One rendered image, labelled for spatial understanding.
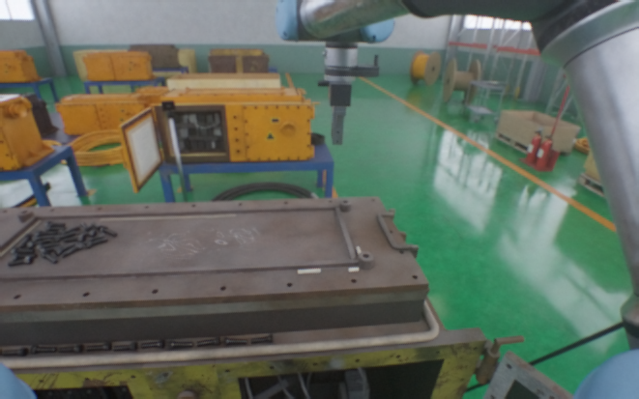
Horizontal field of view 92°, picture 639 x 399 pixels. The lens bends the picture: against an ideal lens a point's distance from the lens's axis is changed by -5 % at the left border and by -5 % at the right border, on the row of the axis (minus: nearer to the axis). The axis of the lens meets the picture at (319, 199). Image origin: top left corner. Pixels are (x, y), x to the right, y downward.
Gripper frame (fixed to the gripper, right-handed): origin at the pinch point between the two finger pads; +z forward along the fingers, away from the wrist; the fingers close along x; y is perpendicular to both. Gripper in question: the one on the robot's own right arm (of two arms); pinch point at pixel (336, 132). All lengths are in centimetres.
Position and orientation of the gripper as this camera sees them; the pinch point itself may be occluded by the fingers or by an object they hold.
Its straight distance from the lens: 86.1
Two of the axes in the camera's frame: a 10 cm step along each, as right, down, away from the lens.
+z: -0.3, 8.8, 4.7
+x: 0.1, 4.7, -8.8
